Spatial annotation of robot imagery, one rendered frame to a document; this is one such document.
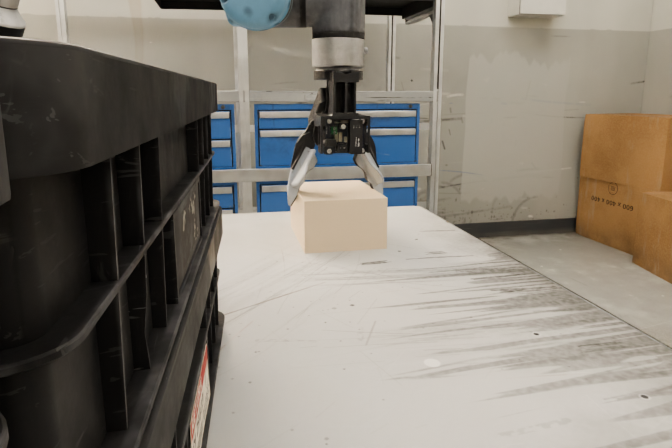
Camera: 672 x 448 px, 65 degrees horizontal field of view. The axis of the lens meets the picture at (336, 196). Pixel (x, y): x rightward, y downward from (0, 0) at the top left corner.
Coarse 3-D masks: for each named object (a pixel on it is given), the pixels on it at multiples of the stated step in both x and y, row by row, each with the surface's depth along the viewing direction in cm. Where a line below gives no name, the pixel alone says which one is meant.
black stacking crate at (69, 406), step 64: (192, 128) 34; (64, 192) 12; (128, 192) 17; (192, 192) 31; (0, 256) 10; (64, 256) 12; (128, 256) 16; (192, 256) 30; (0, 320) 10; (64, 320) 12; (128, 320) 18; (0, 384) 10; (64, 384) 12; (128, 384) 18
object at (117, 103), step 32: (0, 64) 9; (32, 64) 9; (64, 64) 10; (96, 64) 11; (128, 64) 14; (0, 96) 9; (32, 96) 9; (64, 96) 10; (96, 96) 11; (128, 96) 14; (160, 96) 19; (192, 96) 28; (32, 128) 9; (64, 128) 10; (96, 128) 11; (128, 128) 14; (160, 128) 18; (32, 160) 9; (64, 160) 10; (96, 160) 11
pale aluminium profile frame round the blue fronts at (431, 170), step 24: (432, 24) 225; (240, 48) 207; (432, 48) 226; (240, 72) 209; (432, 72) 228; (240, 96) 211; (240, 120) 212; (432, 120) 229; (240, 144) 217; (432, 144) 231; (240, 168) 282; (264, 168) 218; (288, 168) 218; (336, 168) 223; (360, 168) 225; (384, 168) 227; (408, 168) 229; (432, 168) 234; (240, 192) 284; (432, 192) 236
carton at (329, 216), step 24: (312, 192) 79; (336, 192) 79; (360, 192) 79; (312, 216) 73; (336, 216) 74; (360, 216) 74; (384, 216) 75; (312, 240) 74; (336, 240) 74; (360, 240) 75; (384, 240) 76
